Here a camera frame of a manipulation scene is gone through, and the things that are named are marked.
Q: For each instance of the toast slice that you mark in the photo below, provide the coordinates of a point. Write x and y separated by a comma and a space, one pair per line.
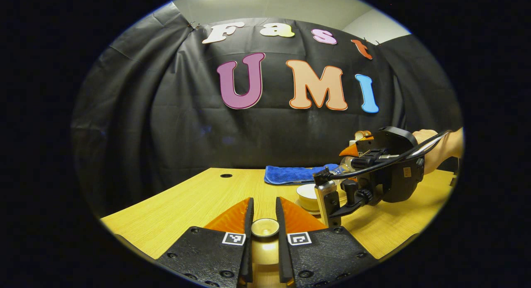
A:
363, 135

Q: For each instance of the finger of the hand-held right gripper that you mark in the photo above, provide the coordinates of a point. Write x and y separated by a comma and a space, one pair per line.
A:
352, 150

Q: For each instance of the black backdrop cloth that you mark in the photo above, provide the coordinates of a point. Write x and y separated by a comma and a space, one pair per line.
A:
166, 113

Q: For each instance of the beige ceramic teacup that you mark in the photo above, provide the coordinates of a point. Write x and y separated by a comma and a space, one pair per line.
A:
308, 196

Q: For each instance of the clear glass water bottle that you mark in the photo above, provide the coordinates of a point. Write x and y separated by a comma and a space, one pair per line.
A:
342, 169

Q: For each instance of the beige teacup lid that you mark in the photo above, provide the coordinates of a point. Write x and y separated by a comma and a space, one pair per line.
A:
265, 229

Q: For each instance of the blue towel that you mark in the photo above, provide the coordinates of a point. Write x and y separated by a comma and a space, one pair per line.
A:
290, 174

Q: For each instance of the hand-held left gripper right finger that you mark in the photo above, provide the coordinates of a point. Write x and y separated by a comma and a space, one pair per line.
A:
282, 238

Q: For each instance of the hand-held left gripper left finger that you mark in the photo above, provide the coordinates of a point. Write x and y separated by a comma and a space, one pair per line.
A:
249, 238

